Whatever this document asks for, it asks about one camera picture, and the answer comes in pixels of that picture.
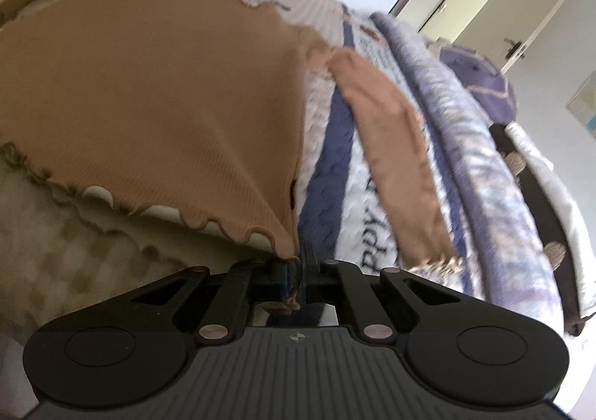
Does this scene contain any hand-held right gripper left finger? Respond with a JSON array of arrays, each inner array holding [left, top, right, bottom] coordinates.
[[126, 259, 299, 345]]

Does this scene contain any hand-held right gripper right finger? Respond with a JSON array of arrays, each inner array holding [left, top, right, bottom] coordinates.
[[302, 243, 466, 345]]

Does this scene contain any brown ribbed top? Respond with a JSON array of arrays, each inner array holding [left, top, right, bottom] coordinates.
[[0, 0, 459, 313]]

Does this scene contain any beige bear print blanket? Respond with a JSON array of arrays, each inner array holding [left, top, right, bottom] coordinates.
[[0, 0, 476, 304]]

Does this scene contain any beige checked cloth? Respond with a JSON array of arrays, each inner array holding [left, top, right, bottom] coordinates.
[[0, 154, 275, 337]]

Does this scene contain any purple patterned quilt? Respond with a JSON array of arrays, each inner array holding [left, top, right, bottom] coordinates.
[[368, 10, 566, 332]]

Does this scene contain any dark brown dotted cloth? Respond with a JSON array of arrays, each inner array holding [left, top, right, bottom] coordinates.
[[489, 122, 585, 337]]

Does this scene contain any white cloth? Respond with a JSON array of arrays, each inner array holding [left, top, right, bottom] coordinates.
[[505, 122, 596, 300]]

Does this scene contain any cream door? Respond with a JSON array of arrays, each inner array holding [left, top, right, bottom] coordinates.
[[470, 0, 583, 76]]

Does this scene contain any door handle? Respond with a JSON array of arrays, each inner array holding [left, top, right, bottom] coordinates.
[[503, 38, 527, 60]]

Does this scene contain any wall poster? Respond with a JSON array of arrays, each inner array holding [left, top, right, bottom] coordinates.
[[565, 75, 596, 136]]

